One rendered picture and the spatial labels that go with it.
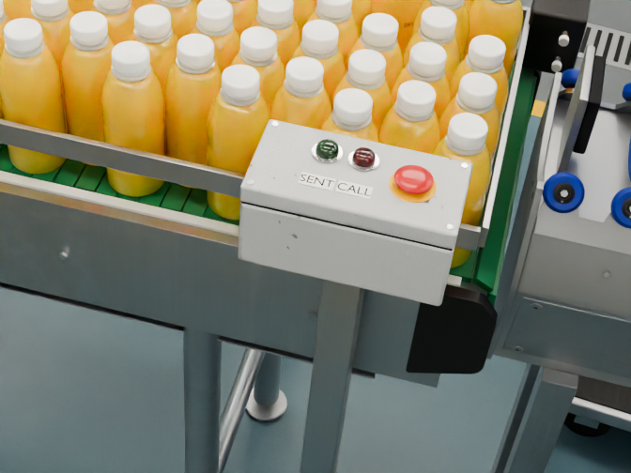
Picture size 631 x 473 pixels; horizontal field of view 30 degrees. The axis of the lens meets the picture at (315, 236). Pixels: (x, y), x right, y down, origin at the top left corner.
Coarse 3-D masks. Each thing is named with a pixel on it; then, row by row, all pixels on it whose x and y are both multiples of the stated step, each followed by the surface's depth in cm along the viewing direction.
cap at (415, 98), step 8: (400, 88) 120; (408, 88) 120; (416, 88) 121; (424, 88) 121; (432, 88) 121; (400, 96) 120; (408, 96) 120; (416, 96) 120; (424, 96) 120; (432, 96) 120; (400, 104) 120; (408, 104) 119; (416, 104) 119; (424, 104) 119; (432, 104) 120; (408, 112) 120; (416, 112) 120; (424, 112) 120
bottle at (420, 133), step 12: (396, 108) 121; (384, 120) 123; (396, 120) 121; (408, 120) 120; (420, 120) 120; (432, 120) 122; (384, 132) 123; (396, 132) 121; (408, 132) 121; (420, 132) 121; (432, 132) 122; (396, 144) 122; (408, 144) 121; (420, 144) 122; (432, 144) 122
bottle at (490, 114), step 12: (456, 96) 123; (456, 108) 123; (468, 108) 122; (480, 108) 122; (492, 108) 123; (444, 120) 124; (492, 120) 123; (444, 132) 125; (492, 132) 124; (492, 144) 125; (492, 156) 127
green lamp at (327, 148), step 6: (318, 144) 109; (324, 144) 109; (330, 144) 109; (336, 144) 109; (318, 150) 109; (324, 150) 109; (330, 150) 109; (336, 150) 109; (324, 156) 109; (330, 156) 109; (336, 156) 109
